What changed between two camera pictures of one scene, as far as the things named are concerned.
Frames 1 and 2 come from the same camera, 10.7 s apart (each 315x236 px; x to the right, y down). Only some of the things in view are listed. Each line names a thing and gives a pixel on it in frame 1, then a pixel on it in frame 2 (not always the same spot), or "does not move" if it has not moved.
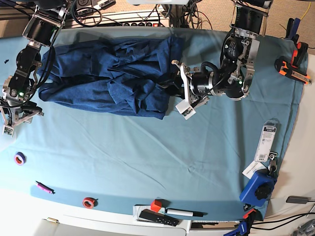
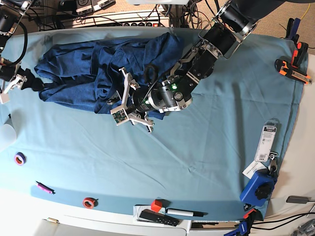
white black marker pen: x=184 y=213 does not move
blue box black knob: x=258 y=190 does not move
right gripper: x=202 y=84 to x=140 y=95
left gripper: x=20 y=109 to x=7 y=72
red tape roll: x=89 y=202 does not move
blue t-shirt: x=123 y=74 does not move
